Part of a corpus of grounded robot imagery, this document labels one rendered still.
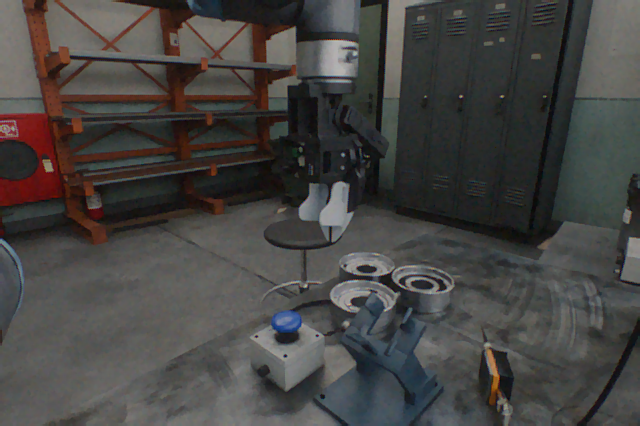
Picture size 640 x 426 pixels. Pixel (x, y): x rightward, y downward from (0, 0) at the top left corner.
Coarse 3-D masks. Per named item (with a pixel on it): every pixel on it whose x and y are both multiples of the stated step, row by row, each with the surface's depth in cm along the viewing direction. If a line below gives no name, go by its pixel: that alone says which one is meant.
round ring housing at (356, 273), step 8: (344, 256) 76; (352, 256) 77; (360, 256) 77; (368, 256) 77; (376, 256) 77; (384, 256) 76; (344, 264) 75; (360, 264) 75; (368, 264) 75; (384, 264) 75; (392, 264) 73; (344, 272) 70; (352, 272) 69; (360, 272) 71; (368, 272) 75; (376, 272) 71; (384, 272) 69; (392, 272) 70; (344, 280) 71; (352, 280) 69; (368, 280) 68; (376, 280) 68; (384, 280) 69
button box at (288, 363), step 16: (256, 336) 50; (272, 336) 50; (304, 336) 50; (320, 336) 50; (256, 352) 49; (272, 352) 47; (288, 352) 47; (304, 352) 48; (320, 352) 50; (256, 368) 50; (272, 368) 47; (288, 368) 46; (304, 368) 48; (288, 384) 47
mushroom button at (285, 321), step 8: (280, 312) 50; (288, 312) 50; (296, 312) 50; (272, 320) 49; (280, 320) 48; (288, 320) 48; (296, 320) 48; (272, 328) 48; (280, 328) 47; (288, 328) 47; (296, 328) 48; (288, 336) 49
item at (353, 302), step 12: (336, 288) 64; (348, 288) 65; (360, 288) 66; (372, 288) 65; (384, 288) 64; (336, 300) 62; (348, 300) 62; (360, 300) 63; (336, 312) 59; (348, 312) 57; (384, 312) 57; (384, 324) 57
